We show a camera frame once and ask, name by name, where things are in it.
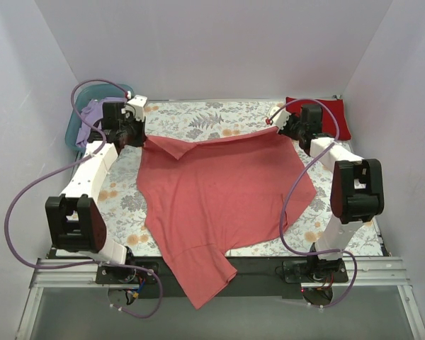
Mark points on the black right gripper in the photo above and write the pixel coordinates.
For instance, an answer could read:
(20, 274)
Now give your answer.
(287, 126)

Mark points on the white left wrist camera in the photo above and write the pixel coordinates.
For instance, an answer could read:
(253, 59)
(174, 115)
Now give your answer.
(136, 105)

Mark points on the floral patterned table mat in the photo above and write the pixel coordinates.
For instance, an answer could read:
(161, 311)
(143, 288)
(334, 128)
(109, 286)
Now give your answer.
(124, 208)

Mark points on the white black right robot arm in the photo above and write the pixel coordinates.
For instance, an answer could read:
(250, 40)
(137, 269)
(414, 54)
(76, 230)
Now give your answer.
(357, 194)

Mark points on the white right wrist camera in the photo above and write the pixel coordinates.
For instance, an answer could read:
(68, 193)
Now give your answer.
(280, 120)

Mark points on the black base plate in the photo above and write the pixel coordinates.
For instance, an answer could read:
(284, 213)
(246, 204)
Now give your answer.
(288, 277)

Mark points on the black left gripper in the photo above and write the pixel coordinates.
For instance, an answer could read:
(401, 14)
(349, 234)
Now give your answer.
(138, 132)

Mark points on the lilac t shirt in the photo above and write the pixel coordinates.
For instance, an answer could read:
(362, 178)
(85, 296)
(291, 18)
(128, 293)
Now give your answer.
(88, 124)

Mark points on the salmon pink t shirt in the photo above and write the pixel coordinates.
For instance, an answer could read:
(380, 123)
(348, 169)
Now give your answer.
(206, 198)

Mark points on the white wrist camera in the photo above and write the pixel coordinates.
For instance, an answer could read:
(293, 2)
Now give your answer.
(136, 105)
(280, 120)

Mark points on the teal plastic basket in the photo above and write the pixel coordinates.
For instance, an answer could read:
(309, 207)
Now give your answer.
(106, 91)

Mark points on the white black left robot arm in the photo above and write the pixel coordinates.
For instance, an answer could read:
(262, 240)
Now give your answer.
(74, 219)

